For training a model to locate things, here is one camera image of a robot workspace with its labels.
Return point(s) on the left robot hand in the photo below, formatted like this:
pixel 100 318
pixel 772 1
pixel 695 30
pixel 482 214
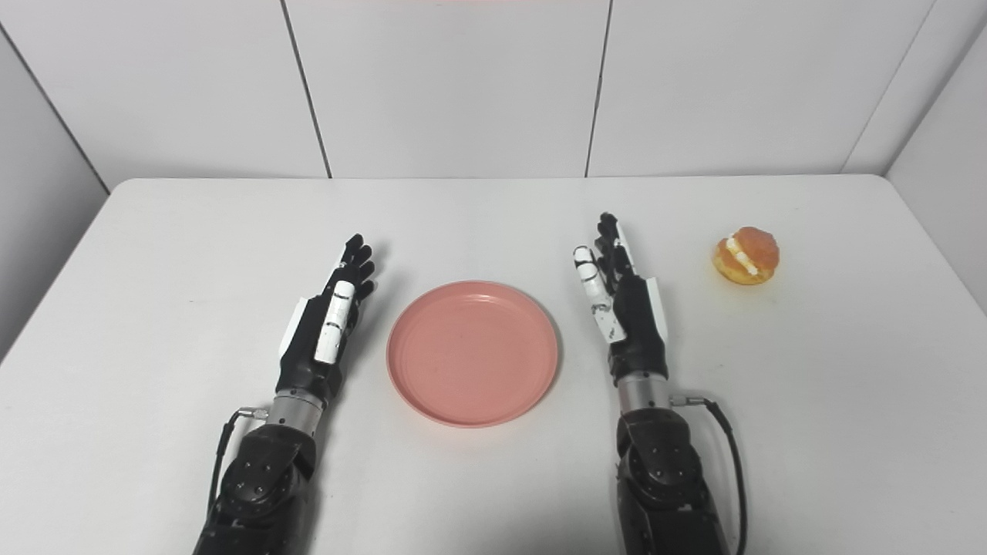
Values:
pixel 324 339

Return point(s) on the cream puff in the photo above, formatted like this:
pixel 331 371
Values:
pixel 746 255

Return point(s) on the pink plate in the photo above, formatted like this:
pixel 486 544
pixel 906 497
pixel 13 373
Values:
pixel 472 353

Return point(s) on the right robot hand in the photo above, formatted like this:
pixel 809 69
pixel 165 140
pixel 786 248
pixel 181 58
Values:
pixel 628 324

